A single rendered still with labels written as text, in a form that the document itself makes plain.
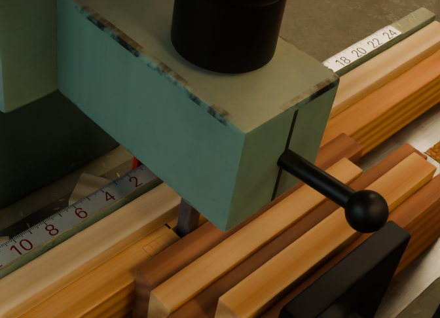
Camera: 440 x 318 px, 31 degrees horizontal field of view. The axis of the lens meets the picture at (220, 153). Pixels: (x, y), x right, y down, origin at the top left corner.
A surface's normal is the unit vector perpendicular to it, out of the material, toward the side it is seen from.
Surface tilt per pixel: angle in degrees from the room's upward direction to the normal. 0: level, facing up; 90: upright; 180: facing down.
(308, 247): 0
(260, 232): 0
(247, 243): 0
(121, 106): 90
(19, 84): 90
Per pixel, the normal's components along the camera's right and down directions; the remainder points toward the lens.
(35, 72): 0.70, 0.56
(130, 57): -0.70, 0.42
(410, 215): 0.14, -0.71
